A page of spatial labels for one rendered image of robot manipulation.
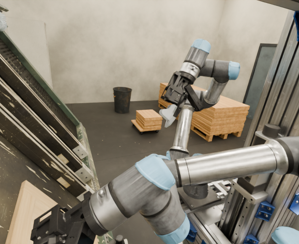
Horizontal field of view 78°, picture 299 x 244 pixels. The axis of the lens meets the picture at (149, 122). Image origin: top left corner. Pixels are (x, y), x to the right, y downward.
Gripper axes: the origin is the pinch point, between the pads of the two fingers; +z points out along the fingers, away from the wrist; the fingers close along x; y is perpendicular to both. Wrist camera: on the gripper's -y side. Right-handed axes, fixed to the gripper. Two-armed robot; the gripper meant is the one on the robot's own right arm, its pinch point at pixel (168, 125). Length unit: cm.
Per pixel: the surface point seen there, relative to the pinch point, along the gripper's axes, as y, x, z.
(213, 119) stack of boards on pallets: -166, -284, -77
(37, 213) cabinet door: 29, -3, 50
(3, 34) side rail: 135, -113, -14
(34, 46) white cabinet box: 213, -323, -43
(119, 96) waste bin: 31, -432, -44
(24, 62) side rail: 116, -124, -1
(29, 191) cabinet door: 35, -7, 46
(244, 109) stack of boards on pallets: -228, -296, -134
